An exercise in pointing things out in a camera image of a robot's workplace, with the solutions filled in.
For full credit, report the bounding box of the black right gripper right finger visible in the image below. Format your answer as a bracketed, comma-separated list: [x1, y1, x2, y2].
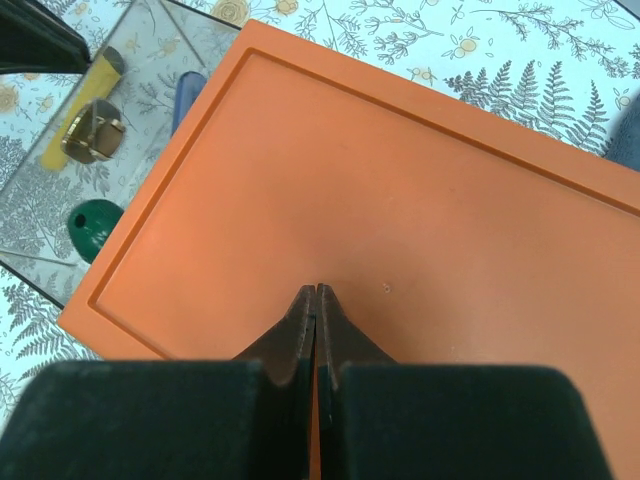
[316, 284, 612, 479]

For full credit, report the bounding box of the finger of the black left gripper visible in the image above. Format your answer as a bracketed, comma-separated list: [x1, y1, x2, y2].
[1, 1, 91, 75]

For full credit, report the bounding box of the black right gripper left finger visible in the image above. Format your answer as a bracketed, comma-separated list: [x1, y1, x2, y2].
[1, 286, 316, 479]

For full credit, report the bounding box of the clear acrylic drawer tray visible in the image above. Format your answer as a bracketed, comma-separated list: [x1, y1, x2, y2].
[1, 1, 249, 306]

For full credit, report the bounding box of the blue red screwdriver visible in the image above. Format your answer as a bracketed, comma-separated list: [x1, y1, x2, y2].
[171, 71, 207, 134]

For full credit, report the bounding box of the green stubby screwdriver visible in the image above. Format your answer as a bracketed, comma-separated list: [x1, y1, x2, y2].
[67, 199, 124, 264]

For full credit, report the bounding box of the orange wooden drawer box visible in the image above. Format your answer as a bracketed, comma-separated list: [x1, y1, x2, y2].
[59, 21, 639, 479]

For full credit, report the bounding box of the yellow utility knife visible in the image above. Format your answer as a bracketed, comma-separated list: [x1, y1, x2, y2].
[40, 46, 126, 171]

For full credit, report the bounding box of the floral patterned table mat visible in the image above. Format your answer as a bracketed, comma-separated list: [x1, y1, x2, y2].
[1, 1, 639, 417]

